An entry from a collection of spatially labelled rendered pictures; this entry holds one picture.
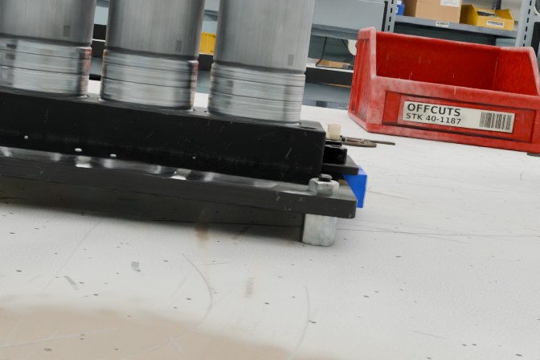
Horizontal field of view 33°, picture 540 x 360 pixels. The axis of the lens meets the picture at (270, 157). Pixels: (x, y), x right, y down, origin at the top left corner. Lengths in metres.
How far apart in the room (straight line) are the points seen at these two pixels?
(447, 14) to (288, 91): 4.21
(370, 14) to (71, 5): 2.34
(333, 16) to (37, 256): 2.39
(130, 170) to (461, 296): 0.07
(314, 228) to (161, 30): 0.07
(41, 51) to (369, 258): 0.10
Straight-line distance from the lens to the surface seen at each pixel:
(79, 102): 0.22
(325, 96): 2.61
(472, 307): 0.16
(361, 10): 2.55
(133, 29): 0.22
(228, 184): 0.18
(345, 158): 0.23
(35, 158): 0.19
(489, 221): 0.25
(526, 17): 2.75
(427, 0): 4.40
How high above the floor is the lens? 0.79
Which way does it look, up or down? 7 degrees down
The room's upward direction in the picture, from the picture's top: 7 degrees clockwise
